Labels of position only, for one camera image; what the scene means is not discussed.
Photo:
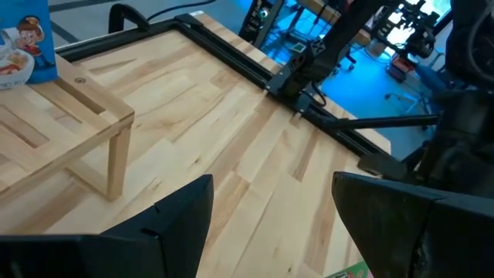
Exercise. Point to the wooden slatted shelf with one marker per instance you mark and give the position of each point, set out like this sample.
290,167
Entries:
96,104

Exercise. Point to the black equipment on stand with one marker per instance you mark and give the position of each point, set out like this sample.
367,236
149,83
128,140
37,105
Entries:
409,31

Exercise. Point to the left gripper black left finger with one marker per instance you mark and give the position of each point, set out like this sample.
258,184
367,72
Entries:
135,251

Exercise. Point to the green Apple Jacks cereal box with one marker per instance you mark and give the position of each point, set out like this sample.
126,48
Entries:
347,272

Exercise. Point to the black clamp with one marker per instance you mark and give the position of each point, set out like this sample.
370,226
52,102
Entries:
123,13

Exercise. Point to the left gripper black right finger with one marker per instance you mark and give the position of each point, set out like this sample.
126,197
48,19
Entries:
417,239

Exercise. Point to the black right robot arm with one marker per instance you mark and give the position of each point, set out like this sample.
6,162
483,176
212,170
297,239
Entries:
463,135

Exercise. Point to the blue Rice Krispies cereal box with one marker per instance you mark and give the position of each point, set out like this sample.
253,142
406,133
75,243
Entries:
38,38

